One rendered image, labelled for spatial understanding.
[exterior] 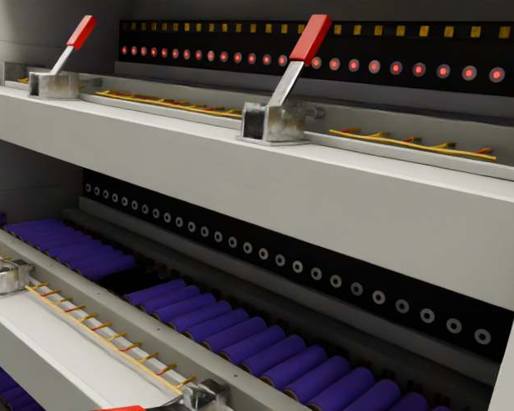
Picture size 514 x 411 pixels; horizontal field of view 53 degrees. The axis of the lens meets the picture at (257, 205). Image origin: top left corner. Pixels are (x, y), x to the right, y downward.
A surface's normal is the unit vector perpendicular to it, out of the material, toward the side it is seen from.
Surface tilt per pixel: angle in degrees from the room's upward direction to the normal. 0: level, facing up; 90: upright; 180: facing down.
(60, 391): 106
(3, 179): 90
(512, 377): 90
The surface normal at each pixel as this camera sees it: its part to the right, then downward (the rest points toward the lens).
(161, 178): -0.66, 0.13
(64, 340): 0.09, -0.97
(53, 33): 0.75, 0.22
